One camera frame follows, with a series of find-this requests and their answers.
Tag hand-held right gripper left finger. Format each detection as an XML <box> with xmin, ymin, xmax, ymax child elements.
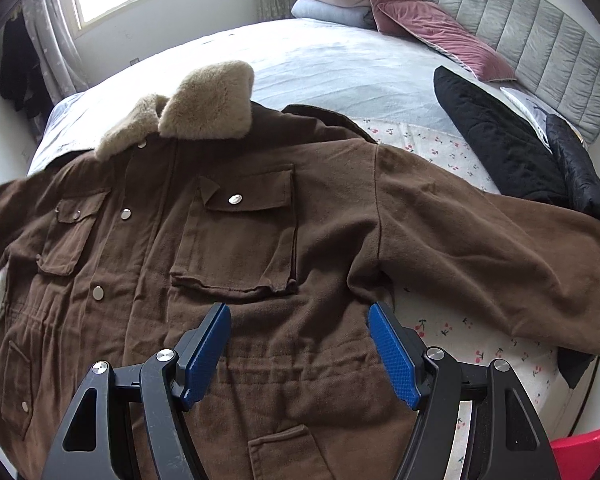
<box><xmin>40</xmin><ymin>302</ymin><xmax>232</xmax><ymax>480</ymax></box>

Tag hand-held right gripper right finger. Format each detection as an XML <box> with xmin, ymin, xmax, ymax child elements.
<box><xmin>367</xmin><ymin>301</ymin><xmax>563</xmax><ymax>480</ymax></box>

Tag brown jacket with fur collar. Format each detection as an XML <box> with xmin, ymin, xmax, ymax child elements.
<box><xmin>0</xmin><ymin>60</ymin><xmax>600</xmax><ymax>480</ymax></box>

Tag hanging dark clothes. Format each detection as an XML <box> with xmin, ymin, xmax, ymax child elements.
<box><xmin>0</xmin><ymin>12</ymin><xmax>46</xmax><ymax>121</ymax></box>

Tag red plastic stool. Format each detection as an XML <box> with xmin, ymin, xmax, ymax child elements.
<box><xmin>550</xmin><ymin>427</ymin><xmax>600</xmax><ymax>480</ymax></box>

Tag white floral bed sheet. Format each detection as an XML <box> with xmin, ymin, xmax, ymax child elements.
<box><xmin>352</xmin><ymin>115</ymin><xmax>578</xmax><ymax>480</ymax></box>

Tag black shiny puffer jacket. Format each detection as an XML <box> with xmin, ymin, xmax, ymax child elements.
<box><xmin>545</xmin><ymin>112</ymin><xmax>600</xmax><ymax>391</ymax></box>

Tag white printed pillow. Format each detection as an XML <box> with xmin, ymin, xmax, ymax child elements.
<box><xmin>500</xmin><ymin>86</ymin><xmax>553</xmax><ymax>146</ymax></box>

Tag light blue bedspread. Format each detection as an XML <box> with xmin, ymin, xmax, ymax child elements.
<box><xmin>27</xmin><ymin>16</ymin><xmax>486</xmax><ymax>176</ymax></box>

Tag grey padded headboard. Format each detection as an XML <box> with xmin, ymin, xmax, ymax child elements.
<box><xmin>362</xmin><ymin>0</ymin><xmax>600</xmax><ymax>146</ymax></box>

